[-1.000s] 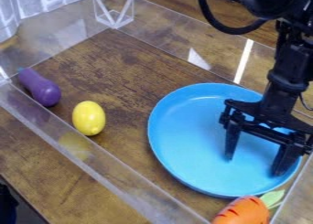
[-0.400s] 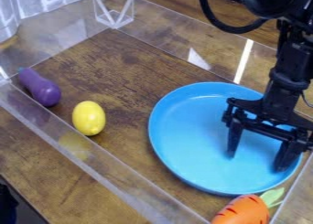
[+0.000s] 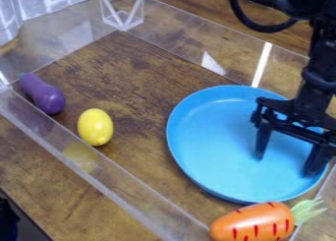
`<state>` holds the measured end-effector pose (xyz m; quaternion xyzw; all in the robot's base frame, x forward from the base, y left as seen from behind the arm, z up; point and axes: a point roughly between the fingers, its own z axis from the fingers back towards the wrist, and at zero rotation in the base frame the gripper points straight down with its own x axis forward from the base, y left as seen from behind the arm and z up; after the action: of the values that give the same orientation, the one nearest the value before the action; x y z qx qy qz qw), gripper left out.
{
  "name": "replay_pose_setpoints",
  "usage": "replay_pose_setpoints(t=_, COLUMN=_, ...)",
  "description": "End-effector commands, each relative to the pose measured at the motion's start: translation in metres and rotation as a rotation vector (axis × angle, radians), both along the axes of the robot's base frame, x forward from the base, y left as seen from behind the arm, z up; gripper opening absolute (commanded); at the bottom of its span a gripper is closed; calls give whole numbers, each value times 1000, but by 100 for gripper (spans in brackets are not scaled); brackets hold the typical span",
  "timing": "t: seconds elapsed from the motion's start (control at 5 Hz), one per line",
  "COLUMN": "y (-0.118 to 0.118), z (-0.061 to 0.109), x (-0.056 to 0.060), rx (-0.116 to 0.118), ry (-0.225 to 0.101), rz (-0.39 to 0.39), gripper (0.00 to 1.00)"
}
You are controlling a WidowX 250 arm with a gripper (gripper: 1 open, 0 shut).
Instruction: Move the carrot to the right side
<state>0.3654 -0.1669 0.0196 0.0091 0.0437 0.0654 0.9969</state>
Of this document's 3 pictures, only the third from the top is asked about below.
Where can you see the orange toy carrot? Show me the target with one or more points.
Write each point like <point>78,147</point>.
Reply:
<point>264,222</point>

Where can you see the blue plastic plate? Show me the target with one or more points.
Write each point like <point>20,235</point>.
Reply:
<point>211,138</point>

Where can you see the clear acrylic enclosure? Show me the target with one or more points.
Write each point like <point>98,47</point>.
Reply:
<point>131,57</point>

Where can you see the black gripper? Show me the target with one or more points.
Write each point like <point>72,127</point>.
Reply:
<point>300,118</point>

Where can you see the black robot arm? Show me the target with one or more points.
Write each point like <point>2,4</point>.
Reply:
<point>320,13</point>

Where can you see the purple toy eggplant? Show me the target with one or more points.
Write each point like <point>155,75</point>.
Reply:
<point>48,98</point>

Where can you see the yellow toy lemon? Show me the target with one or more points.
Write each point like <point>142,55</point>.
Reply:
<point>95,127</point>

